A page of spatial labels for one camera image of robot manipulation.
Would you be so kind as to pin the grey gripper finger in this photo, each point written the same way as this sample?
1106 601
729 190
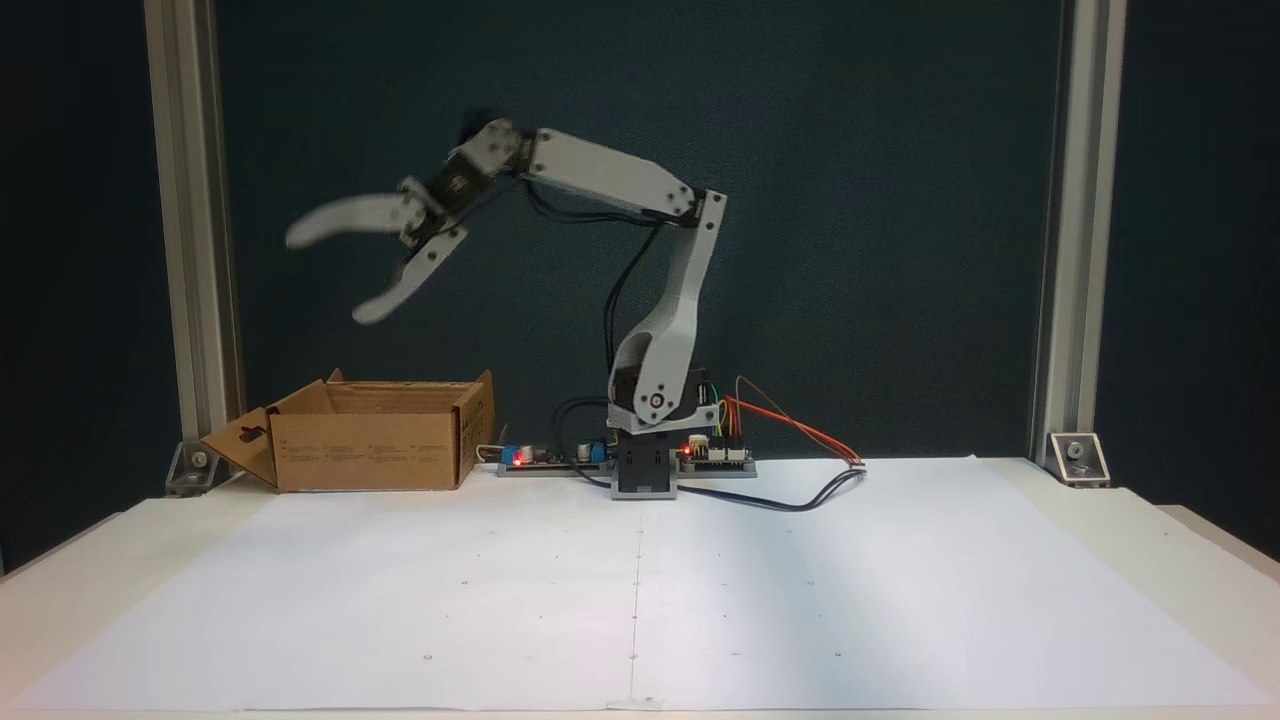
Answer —
360 215
415 275

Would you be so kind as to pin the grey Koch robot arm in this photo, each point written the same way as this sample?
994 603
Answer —
670 300

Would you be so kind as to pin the brown cardboard box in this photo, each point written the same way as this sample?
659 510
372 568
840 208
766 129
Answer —
370 460

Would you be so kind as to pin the blue power converter board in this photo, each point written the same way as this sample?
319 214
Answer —
545 458

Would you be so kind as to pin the large white paper sheet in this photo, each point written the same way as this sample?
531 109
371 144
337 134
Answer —
400 600

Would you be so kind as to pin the motor driver circuit board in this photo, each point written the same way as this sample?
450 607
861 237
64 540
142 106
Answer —
715 460

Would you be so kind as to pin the clear tape piece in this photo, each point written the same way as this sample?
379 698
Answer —
635 704

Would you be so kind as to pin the aluminium frame post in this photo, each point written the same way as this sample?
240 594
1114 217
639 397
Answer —
1080 250
195 250

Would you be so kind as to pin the metal corner bracket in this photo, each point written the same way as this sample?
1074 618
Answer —
1078 458
195 465

